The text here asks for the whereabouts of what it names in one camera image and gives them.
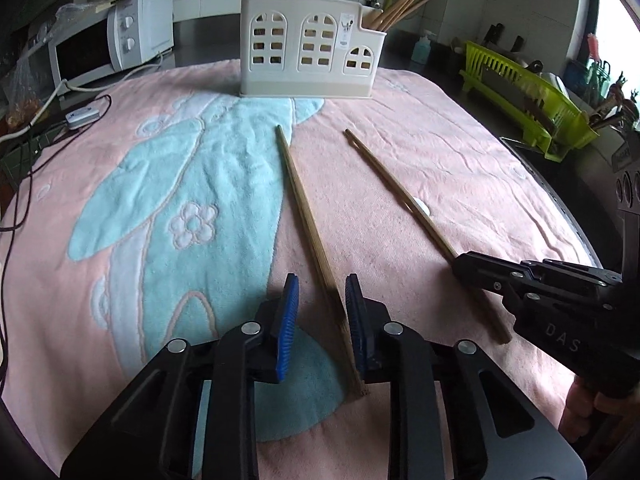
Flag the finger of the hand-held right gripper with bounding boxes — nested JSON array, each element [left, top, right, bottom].
[[452, 251, 617, 320], [520, 258, 627, 287]]

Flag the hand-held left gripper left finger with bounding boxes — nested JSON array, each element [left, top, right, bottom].
[[60, 274, 300, 480]]

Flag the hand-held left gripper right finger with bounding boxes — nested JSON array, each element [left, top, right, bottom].
[[344, 274, 586, 480]]

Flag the white plastic utensil holder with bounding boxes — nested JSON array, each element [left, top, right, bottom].
[[238, 0, 389, 100]]

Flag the person's right hand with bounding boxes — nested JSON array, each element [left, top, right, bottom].
[[562, 377, 640, 462]]

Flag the green dish rack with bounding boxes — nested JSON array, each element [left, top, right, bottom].
[[458, 40, 600, 163]]

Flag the pink printed towel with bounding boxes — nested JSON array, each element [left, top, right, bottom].
[[0, 57, 605, 480]]

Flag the blue soap bottle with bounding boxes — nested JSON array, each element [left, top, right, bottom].
[[412, 30, 437, 65]]

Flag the black kitchen knives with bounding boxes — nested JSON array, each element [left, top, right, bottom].
[[486, 21, 524, 54]]

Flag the white microwave oven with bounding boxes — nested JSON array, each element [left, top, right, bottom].
[[46, 0, 175, 89]]

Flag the clear plastic bag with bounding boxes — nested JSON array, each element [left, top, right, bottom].
[[0, 54, 57, 132]]

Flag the white inline switch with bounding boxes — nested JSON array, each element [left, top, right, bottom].
[[64, 107, 102, 131]]

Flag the white power cable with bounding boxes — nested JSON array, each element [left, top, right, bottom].
[[0, 49, 167, 144]]

